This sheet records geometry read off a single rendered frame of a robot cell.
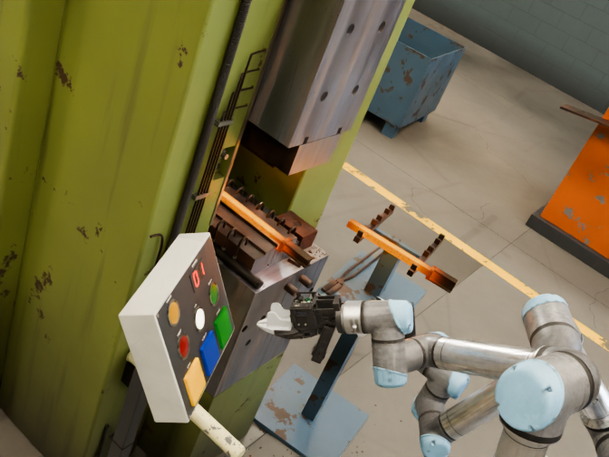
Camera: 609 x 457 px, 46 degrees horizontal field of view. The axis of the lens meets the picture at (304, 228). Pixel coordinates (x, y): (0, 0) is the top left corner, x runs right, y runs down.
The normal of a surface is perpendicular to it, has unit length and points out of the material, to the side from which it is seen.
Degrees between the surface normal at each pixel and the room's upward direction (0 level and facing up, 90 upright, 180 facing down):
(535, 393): 83
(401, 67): 90
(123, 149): 90
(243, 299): 90
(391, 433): 0
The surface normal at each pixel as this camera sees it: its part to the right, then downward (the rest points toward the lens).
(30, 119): 0.74, 0.56
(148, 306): -0.17, -0.88
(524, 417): -0.75, -0.04
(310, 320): -0.21, 0.47
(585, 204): -0.58, 0.26
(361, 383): 0.33, -0.79
